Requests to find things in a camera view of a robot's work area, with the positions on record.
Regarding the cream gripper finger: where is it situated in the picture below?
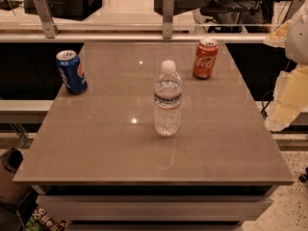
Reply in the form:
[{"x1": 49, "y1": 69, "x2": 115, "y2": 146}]
[
  {"x1": 263, "y1": 20, "x2": 291, "y2": 48},
  {"x1": 265, "y1": 64, "x2": 308, "y2": 132}
]

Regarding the red coke can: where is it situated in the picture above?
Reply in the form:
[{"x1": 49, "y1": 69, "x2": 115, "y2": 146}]
[{"x1": 192, "y1": 38, "x2": 218, "y2": 79}]

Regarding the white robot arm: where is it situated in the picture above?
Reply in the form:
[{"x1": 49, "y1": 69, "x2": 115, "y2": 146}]
[{"x1": 264, "y1": 1, "x2": 308, "y2": 132}]

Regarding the blue pepsi can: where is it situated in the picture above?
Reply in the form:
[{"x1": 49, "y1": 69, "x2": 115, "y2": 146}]
[{"x1": 56, "y1": 50, "x2": 88, "y2": 94}]

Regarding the black office chair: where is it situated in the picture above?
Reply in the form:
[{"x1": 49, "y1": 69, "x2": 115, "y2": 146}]
[{"x1": 200, "y1": 0, "x2": 274, "y2": 33}]

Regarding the clear plastic water bottle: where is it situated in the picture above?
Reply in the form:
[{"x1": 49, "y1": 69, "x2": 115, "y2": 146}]
[{"x1": 153, "y1": 60, "x2": 182, "y2": 137}]

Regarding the black box on counter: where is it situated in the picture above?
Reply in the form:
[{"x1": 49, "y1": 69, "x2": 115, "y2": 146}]
[{"x1": 22, "y1": 0, "x2": 104, "y2": 22}]

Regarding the grey table drawer cabinet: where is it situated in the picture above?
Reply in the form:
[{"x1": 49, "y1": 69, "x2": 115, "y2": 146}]
[{"x1": 37, "y1": 194, "x2": 272, "y2": 226}]

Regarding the green snack bag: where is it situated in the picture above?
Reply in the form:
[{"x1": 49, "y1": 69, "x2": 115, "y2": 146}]
[{"x1": 23, "y1": 207, "x2": 67, "y2": 231}]

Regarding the brown bin with hole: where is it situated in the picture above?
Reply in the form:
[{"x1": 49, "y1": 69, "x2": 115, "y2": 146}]
[{"x1": 0, "y1": 147, "x2": 32, "y2": 206}]

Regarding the black cable on floor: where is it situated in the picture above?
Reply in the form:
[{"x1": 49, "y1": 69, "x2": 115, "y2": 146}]
[{"x1": 260, "y1": 90, "x2": 275, "y2": 117}]

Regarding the middle metal rail bracket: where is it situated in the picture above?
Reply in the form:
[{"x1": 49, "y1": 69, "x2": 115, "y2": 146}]
[{"x1": 163, "y1": 0, "x2": 174, "y2": 39}]

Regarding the metal rail bracket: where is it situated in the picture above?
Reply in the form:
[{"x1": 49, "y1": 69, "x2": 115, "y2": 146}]
[
  {"x1": 163, "y1": 0, "x2": 174, "y2": 39},
  {"x1": 33, "y1": 0, "x2": 58, "y2": 39}
]

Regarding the left metal rail bracket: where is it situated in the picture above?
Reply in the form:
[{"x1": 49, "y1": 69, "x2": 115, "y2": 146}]
[{"x1": 33, "y1": 0, "x2": 58, "y2": 39}]

